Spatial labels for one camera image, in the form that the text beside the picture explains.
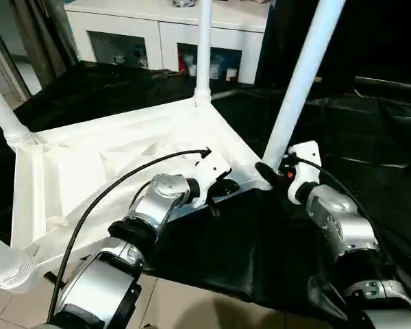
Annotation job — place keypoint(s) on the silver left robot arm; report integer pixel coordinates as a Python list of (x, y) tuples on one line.
[(164, 188)]

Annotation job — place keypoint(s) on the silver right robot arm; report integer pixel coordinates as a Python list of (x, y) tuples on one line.
[(339, 219)]

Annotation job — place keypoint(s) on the white glass-door cabinet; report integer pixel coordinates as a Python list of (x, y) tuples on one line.
[(157, 24)]

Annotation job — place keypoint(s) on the white plastic table leg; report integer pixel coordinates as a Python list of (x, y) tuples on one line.
[(3, 257), (203, 51), (3, 113), (301, 79)]

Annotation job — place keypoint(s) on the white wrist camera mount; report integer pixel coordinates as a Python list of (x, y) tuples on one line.
[(308, 157), (209, 168)]

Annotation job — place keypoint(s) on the red bottle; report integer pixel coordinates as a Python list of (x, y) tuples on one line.
[(182, 63)]

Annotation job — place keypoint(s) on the small gold label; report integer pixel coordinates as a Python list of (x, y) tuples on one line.
[(317, 79)]

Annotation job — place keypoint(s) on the grey curtain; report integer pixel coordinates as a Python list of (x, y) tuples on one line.
[(37, 41)]

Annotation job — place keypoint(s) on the clear glass ornament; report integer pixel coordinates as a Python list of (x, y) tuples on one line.
[(184, 2)]

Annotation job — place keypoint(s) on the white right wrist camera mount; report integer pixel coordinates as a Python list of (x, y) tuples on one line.
[(308, 157)]

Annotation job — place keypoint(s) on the black cabinet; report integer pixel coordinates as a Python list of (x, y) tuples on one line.
[(363, 34)]

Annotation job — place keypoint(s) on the black metal stand bar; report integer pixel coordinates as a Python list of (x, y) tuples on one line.
[(53, 278)]

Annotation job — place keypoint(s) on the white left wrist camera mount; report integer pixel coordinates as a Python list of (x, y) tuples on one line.
[(209, 168)]

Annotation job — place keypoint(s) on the black work mat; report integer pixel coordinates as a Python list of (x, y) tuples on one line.
[(260, 240)]

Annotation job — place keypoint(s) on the small white cup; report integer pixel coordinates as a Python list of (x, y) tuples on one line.
[(231, 74)]

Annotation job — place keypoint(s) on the white plastic table top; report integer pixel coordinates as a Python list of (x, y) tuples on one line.
[(89, 154)]

